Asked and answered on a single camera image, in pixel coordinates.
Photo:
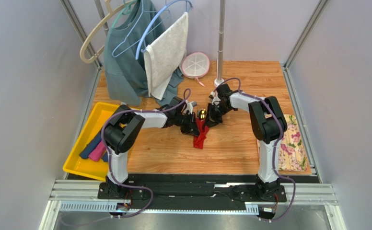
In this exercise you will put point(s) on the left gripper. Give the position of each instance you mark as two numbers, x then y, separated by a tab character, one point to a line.
192	128

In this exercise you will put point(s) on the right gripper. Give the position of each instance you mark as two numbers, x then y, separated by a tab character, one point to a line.
214	113

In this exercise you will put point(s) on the gold spoon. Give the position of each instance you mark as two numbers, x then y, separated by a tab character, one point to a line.
202	114

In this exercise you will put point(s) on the red paper napkin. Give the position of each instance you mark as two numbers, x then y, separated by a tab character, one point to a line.
198	142

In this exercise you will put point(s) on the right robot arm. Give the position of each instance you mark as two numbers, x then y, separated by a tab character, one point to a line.
268	125

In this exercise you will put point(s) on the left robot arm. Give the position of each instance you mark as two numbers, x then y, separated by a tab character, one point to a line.
121	130

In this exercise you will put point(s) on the metal rack pole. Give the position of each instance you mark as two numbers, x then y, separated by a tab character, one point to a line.
101	13
219	63

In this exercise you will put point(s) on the pink white mesh bag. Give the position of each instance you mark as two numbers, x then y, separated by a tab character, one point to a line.
195	66

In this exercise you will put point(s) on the white towel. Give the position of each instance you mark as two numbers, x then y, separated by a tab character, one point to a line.
163	58

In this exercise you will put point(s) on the floral tray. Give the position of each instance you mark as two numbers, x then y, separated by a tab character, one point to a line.
292	154

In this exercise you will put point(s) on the pink cloth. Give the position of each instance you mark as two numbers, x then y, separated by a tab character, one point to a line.
98	152

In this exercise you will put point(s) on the blue hanger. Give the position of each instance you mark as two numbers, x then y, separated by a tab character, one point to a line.
141	45

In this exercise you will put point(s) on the yellow plastic bin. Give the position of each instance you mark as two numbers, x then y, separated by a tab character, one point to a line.
76	165

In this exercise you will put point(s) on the teal sweatshirt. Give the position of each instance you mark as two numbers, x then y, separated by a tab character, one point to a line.
125	76

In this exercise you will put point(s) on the navy blue cloth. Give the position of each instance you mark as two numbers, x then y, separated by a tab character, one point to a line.
90	147

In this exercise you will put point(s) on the left metal rack pole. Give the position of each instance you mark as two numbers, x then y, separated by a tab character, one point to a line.
101	13

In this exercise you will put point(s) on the green hanger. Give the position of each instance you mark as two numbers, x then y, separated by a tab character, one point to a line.
129	6

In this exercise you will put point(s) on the beige hanger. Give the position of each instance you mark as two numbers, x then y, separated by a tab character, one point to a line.
88	53

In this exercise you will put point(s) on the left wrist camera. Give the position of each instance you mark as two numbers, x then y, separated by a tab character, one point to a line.
190	106

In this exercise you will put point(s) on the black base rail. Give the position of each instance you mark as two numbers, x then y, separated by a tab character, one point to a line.
205	192

